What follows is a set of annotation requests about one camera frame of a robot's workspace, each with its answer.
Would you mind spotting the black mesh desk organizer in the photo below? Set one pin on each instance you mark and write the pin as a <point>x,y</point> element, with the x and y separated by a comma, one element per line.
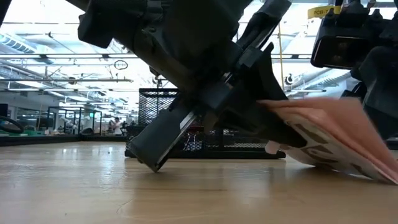
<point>152,105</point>

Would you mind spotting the yellow printed label tag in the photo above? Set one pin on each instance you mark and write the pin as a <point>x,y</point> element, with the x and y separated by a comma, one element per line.
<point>320,12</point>

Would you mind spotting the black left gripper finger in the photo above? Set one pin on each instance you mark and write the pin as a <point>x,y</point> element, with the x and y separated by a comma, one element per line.
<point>261,77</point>
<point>242,115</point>

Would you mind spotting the person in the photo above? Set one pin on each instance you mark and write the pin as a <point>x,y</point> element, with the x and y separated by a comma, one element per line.
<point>117,127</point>

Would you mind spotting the black round wheel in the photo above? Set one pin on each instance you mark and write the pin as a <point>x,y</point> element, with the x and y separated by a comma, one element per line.
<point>12,129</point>

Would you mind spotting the pink sticky note pad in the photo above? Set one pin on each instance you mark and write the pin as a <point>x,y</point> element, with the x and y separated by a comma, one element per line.
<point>342,124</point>

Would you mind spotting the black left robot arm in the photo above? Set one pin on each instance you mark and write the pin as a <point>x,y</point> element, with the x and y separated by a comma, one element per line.
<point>102,28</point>

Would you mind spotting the black framed work cell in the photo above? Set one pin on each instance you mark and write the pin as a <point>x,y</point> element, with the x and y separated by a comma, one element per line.
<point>62,107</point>

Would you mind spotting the black table frame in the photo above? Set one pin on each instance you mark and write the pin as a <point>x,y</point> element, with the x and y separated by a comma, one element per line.
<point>62,140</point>

